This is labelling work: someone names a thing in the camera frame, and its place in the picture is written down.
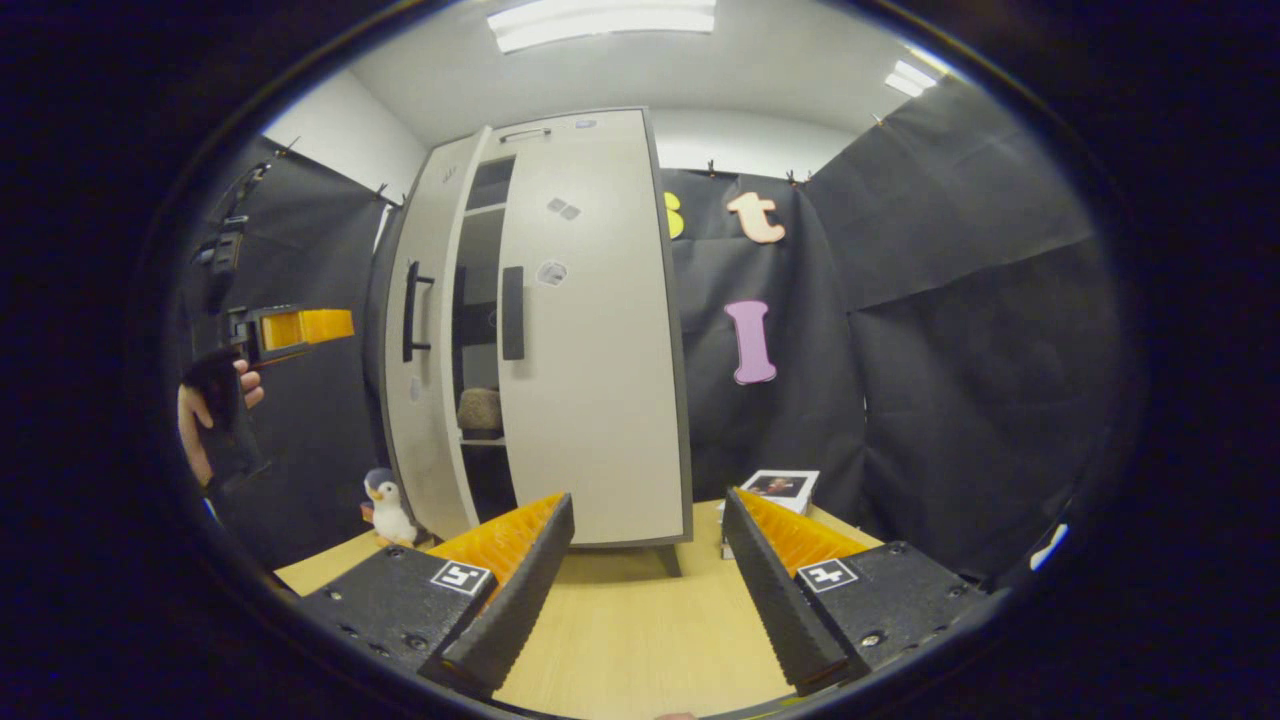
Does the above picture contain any white shoe cabinet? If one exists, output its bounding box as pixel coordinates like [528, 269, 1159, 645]
[379, 104, 697, 580]

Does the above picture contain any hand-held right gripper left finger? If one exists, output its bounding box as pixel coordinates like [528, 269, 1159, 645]
[299, 491, 577, 699]

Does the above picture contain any large ceiling light panel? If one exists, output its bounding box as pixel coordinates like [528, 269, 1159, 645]
[486, 0, 719, 55]

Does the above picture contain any penguin plush toy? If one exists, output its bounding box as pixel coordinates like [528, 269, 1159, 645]
[361, 467, 420, 548]

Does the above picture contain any black backdrop cloth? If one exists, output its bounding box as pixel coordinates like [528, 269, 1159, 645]
[178, 73, 1123, 583]

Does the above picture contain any white book with dark picture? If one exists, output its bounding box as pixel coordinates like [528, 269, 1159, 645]
[741, 469, 822, 517]

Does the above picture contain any small ceiling light panel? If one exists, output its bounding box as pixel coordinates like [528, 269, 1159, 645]
[884, 59, 942, 100]

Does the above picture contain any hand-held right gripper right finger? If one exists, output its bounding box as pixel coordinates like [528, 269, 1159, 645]
[721, 486, 993, 699]

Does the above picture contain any brown fuzzy shoe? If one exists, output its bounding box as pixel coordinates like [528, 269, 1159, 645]
[457, 387, 505, 434]

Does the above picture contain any white shoe cabinet door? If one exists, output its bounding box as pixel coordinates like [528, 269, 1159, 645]
[496, 140, 694, 550]
[382, 126, 494, 542]

